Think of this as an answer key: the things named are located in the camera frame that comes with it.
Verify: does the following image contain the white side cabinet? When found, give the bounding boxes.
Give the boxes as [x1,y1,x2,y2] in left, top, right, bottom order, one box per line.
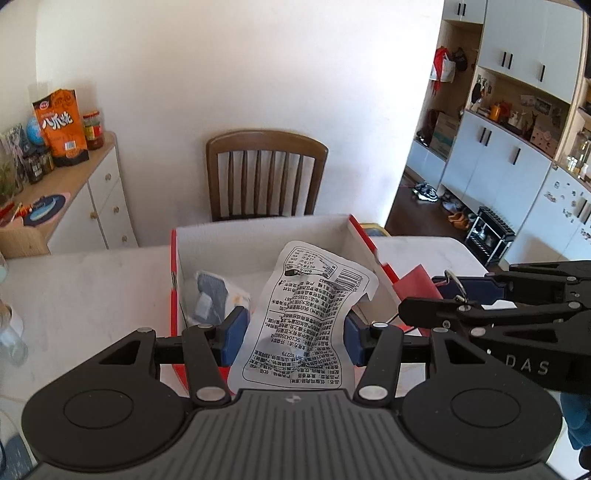
[0,131,139,259]

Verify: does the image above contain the small blue globe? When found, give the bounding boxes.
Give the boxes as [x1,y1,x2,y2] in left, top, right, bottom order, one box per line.
[25,115,49,148]

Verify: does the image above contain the red cardboard box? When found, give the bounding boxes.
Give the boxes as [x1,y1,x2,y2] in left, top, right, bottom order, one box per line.
[168,213,416,398]

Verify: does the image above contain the cardboard storage box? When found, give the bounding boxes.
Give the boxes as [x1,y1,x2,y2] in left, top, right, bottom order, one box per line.
[429,112,460,158]

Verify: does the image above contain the red sauce jar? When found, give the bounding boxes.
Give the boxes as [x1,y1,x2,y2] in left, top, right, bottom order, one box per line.
[82,111,105,151]

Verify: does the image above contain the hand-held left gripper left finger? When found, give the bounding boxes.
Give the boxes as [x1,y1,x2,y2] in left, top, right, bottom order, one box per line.
[92,305,251,409]

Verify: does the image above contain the round blue mat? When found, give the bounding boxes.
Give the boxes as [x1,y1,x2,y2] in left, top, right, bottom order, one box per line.
[22,194,70,227]

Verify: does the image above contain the orange snack bag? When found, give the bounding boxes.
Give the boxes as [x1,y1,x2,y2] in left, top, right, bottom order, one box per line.
[32,89,90,168]

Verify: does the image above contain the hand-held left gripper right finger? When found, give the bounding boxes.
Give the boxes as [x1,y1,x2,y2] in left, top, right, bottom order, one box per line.
[342,313,490,409]

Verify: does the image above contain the wooden desk organizer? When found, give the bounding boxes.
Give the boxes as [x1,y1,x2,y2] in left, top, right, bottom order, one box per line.
[0,217,51,259]

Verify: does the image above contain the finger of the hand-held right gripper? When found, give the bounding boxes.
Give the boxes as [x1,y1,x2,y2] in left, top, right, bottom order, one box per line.
[398,298,591,342]
[431,261,591,305]

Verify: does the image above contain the white printed packet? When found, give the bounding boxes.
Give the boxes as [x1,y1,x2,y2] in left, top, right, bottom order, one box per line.
[227,240,380,392]

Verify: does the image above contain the white marble desktop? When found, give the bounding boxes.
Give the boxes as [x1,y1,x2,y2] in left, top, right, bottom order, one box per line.
[0,235,490,480]

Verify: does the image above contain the wooden chair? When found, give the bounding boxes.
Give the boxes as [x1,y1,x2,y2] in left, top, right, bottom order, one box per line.
[205,129,329,222]

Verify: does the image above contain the illustrated picture card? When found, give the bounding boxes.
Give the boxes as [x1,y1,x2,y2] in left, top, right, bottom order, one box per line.
[0,124,29,185]

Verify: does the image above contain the dark glass jars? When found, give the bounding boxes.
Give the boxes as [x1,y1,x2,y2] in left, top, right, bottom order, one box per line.
[22,150,55,184]

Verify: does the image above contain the red hanging bag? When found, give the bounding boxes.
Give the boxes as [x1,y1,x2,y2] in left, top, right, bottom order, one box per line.
[431,46,458,83]

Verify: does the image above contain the clear glass cup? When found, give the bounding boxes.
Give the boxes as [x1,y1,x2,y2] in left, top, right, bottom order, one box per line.
[0,302,28,366]

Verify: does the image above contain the black metal rack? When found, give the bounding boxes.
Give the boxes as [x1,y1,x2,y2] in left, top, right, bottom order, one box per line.
[465,206,516,266]

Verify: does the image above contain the white wall cabinet unit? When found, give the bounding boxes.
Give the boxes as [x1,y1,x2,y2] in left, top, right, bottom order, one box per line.
[402,0,591,296]

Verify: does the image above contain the blue grey packet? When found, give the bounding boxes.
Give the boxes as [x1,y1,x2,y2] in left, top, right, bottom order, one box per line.
[194,271,252,326]

